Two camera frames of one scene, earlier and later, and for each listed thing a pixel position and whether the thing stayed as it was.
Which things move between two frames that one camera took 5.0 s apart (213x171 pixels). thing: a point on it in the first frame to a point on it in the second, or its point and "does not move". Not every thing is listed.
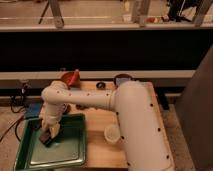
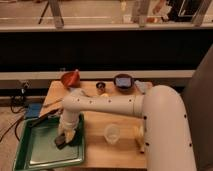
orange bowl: x=72 y=78 does not move
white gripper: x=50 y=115 to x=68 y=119
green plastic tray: x=68 y=151 does not move
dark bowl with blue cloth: x=119 y=78 does not move
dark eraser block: x=46 y=137 to x=60 y=141
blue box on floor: x=32 y=110 does not move
